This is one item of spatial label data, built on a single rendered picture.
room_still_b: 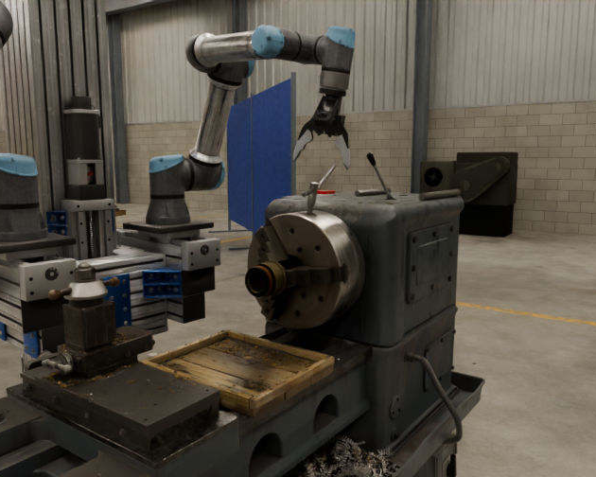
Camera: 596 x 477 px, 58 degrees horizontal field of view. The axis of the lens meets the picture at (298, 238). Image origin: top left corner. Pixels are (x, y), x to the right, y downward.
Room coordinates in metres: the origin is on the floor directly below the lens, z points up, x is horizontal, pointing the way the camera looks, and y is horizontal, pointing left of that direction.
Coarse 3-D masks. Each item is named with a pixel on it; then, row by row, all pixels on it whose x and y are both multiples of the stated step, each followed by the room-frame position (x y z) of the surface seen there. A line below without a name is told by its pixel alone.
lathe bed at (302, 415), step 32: (320, 352) 1.39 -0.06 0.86; (352, 352) 1.39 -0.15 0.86; (320, 384) 1.22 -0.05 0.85; (352, 384) 1.38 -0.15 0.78; (288, 416) 1.15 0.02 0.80; (320, 416) 1.32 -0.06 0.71; (352, 416) 1.35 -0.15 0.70; (32, 448) 0.90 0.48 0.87; (256, 448) 1.16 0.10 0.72; (288, 448) 1.14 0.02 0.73
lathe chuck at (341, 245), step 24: (288, 216) 1.41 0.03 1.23; (312, 216) 1.41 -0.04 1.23; (288, 240) 1.41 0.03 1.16; (312, 240) 1.37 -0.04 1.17; (336, 240) 1.35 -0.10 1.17; (288, 264) 1.47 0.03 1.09; (312, 264) 1.37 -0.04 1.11; (336, 264) 1.32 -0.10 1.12; (312, 288) 1.37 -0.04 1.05; (336, 288) 1.32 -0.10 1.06; (288, 312) 1.41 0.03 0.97; (312, 312) 1.37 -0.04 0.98
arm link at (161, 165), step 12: (168, 156) 1.81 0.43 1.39; (180, 156) 1.83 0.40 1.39; (156, 168) 1.80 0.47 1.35; (168, 168) 1.80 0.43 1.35; (180, 168) 1.83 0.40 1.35; (192, 168) 1.86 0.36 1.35; (156, 180) 1.80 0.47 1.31; (168, 180) 1.80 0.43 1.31; (180, 180) 1.82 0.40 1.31; (192, 180) 1.86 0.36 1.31; (156, 192) 1.80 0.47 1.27; (168, 192) 1.80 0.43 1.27; (180, 192) 1.82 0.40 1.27
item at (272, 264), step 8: (264, 264) 1.31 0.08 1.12; (272, 264) 1.32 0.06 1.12; (248, 272) 1.31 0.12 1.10; (256, 272) 1.29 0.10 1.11; (264, 272) 1.28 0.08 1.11; (272, 272) 1.30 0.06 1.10; (280, 272) 1.31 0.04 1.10; (248, 280) 1.31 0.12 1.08; (256, 280) 1.34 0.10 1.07; (264, 280) 1.28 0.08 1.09; (272, 280) 1.29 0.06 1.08; (280, 280) 1.30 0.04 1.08; (248, 288) 1.31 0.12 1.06; (256, 288) 1.32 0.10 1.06; (264, 288) 1.28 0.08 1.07; (272, 288) 1.30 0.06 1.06; (280, 288) 1.31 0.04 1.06; (256, 296) 1.29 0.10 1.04; (264, 296) 1.31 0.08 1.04
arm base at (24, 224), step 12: (0, 204) 1.43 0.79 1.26; (12, 204) 1.43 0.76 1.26; (24, 204) 1.44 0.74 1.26; (36, 204) 1.48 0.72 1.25; (0, 216) 1.42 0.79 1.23; (12, 216) 1.43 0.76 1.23; (24, 216) 1.44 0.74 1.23; (36, 216) 1.47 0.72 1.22; (0, 228) 1.42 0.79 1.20; (12, 228) 1.42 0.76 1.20; (24, 228) 1.43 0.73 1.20; (36, 228) 1.45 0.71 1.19; (0, 240) 1.41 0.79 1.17; (12, 240) 1.41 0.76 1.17; (24, 240) 1.42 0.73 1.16
